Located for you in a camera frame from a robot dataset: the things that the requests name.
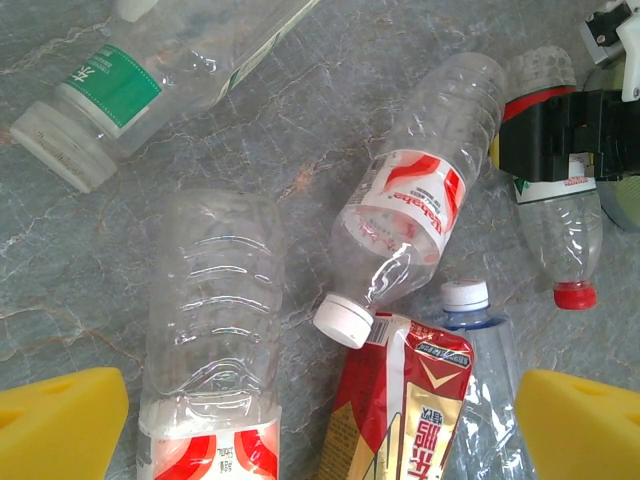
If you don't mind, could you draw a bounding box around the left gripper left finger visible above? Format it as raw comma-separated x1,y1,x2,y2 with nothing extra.
0,367,130,480

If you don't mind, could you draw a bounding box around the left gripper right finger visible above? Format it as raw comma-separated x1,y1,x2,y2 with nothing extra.
514,369,640,480

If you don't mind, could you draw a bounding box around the clear bottle red cap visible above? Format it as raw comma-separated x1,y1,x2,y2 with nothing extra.
502,46,605,311

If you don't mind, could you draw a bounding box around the clear bluish bottle white cap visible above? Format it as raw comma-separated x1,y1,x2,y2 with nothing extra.
438,279,540,480

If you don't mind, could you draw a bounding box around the clear bottle red white label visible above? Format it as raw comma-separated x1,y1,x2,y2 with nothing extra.
137,189,287,480
313,52,507,350

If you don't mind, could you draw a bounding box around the orange tea bottle red label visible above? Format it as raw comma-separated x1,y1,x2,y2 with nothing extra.
317,312,475,480

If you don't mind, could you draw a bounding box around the clear bottle green label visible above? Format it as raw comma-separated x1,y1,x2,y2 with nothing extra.
9,0,321,195

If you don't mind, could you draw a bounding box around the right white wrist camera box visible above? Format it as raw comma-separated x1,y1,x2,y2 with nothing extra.
579,0,640,104

